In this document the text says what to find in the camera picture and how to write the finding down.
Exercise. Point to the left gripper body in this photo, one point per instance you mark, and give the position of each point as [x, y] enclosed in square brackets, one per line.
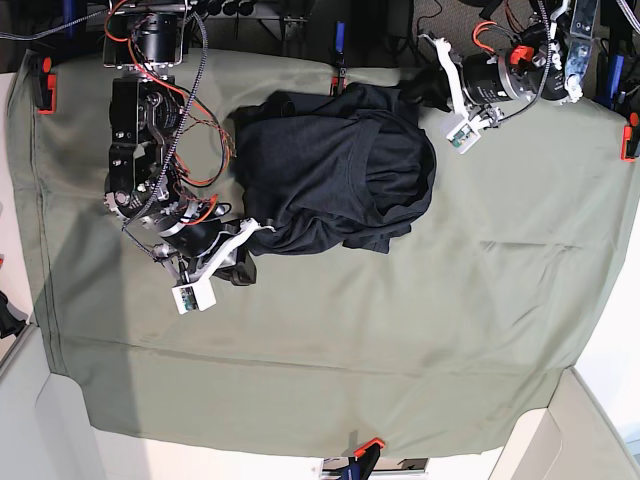
[478, 83]

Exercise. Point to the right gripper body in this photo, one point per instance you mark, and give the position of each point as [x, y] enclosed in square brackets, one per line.
[191, 251]

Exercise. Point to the dark navy long-sleeve shirt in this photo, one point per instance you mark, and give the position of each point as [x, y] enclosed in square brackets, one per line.
[318, 171]

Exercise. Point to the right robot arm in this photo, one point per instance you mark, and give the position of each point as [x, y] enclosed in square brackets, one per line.
[147, 181]

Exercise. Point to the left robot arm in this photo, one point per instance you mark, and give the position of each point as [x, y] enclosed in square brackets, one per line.
[547, 59]

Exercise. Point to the blue top clamp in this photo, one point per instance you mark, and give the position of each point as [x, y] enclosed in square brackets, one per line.
[338, 82]

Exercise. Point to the orange right clamp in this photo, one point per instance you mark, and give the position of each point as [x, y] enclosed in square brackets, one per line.
[630, 139]

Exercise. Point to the orange clamp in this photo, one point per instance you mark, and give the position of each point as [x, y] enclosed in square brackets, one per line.
[44, 84]
[630, 139]
[364, 459]

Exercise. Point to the orange bottom clamp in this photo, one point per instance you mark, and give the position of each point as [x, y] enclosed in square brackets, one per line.
[364, 459]

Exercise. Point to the orange left clamp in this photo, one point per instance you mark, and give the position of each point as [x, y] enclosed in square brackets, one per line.
[44, 84]

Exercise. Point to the green table cloth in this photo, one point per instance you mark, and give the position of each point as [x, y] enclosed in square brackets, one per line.
[437, 347]

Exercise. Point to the white box left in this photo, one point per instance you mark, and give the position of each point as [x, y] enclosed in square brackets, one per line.
[45, 430]

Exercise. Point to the white box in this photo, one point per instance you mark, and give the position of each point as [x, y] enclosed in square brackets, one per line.
[570, 439]
[45, 430]

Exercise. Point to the white box right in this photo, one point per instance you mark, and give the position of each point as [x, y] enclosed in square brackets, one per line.
[570, 439]

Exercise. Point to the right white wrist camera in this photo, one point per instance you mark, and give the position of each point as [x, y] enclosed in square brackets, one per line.
[197, 296]

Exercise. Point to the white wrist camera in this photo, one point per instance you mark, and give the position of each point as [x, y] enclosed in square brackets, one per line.
[197, 296]
[461, 133]

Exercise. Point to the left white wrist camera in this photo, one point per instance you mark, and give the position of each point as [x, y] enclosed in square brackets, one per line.
[461, 133]

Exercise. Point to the aluminium table frame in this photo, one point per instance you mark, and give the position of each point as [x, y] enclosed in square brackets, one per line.
[286, 21]

